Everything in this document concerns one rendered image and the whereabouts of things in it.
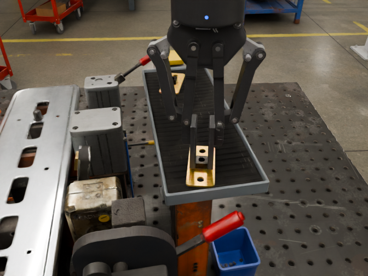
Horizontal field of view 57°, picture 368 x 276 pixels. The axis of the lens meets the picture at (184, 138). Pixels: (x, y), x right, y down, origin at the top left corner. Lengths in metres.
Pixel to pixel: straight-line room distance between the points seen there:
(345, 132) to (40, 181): 2.37
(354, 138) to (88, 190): 2.37
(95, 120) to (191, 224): 0.28
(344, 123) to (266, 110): 1.46
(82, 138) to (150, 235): 0.34
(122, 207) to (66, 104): 0.51
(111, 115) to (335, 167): 0.84
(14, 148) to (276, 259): 0.70
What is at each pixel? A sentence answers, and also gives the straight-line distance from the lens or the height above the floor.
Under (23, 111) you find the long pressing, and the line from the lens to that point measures 0.98.
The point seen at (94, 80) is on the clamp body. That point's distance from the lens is 0.94.
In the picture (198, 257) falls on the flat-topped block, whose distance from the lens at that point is 0.80.
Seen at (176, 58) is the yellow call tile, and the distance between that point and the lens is 0.79.
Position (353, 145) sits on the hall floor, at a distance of 2.67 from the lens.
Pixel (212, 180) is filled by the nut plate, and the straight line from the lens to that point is 0.45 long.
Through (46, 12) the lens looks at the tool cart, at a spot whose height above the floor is 0.26.
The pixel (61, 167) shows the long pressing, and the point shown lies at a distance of 0.76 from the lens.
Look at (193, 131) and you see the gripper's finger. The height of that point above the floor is 1.23.
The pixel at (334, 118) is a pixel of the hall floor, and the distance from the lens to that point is 2.92.
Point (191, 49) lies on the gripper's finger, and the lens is 0.37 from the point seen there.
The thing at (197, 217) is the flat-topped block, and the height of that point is 0.95.
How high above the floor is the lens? 1.48
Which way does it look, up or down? 37 degrees down
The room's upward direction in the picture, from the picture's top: straight up
